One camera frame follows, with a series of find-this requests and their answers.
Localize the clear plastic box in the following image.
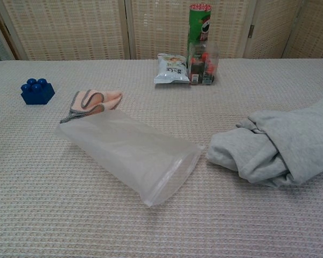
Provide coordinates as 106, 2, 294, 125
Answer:
188, 41, 220, 86

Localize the green Pringles can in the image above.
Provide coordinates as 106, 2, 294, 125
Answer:
187, 4, 212, 53

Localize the pink cloth with grey trim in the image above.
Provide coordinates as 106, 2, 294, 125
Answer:
59, 90, 123, 124

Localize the white snack packet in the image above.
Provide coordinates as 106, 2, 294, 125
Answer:
153, 53, 191, 84

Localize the white woven tablecloth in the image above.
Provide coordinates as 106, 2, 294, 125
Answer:
0, 58, 323, 258

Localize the grey garment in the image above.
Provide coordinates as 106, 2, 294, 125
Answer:
206, 98, 323, 188

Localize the woven folding screen panel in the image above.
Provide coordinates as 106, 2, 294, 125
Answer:
242, 0, 304, 59
124, 0, 255, 60
281, 0, 323, 59
0, 0, 131, 62

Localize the blue toy building block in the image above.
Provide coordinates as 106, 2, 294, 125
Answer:
20, 78, 56, 105

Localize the transparent plastic zip bag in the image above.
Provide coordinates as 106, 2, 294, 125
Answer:
55, 109, 205, 207

